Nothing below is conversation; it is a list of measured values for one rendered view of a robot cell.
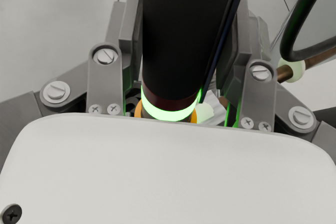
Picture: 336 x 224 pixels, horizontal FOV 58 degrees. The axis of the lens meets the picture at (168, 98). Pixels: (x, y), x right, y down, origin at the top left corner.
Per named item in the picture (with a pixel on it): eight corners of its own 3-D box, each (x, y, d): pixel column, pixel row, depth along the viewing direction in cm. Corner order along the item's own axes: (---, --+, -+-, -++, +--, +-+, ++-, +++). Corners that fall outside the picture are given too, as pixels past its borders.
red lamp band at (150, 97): (180, 54, 19) (182, 41, 18) (210, 96, 17) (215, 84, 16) (131, 75, 18) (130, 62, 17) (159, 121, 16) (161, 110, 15)
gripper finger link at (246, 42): (215, 149, 13) (215, 31, 16) (290, 157, 13) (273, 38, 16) (236, 115, 10) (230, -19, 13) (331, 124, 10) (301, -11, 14)
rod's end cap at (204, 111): (200, 108, 26) (204, 96, 25) (213, 126, 26) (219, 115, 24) (181, 117, 26) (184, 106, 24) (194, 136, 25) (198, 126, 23)
